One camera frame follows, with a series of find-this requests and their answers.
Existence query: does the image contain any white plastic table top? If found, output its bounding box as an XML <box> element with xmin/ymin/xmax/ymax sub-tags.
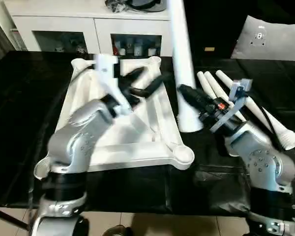
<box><xmin>33</xmin><ymin>57</ymin><xmax>195</xmax><ymax>180</ymax></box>

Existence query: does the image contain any dark round appliance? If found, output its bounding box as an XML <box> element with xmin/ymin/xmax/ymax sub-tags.
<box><xmin>106</xmin><ymin>0</ymin><xmax>167</xmax><ymax>13</ymax></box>

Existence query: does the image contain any grey cushion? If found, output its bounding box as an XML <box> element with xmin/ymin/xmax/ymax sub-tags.
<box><xmin>231</xmin><ymin>15</ymin><xmax>295</xmax><ymax>62</ymax></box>

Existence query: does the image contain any white glass-door cabinet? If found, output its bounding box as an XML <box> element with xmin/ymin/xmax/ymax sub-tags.
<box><xmin>4</xmin><ymin>0</ymin><xmax>175</xmax><ymax>55</ymax></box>

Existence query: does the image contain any black table frame leg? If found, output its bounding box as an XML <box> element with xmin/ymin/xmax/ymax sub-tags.
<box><xmin>0</xmin><ymin>206</ymin><xmax>30</xmax><ymax>232</ymax></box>

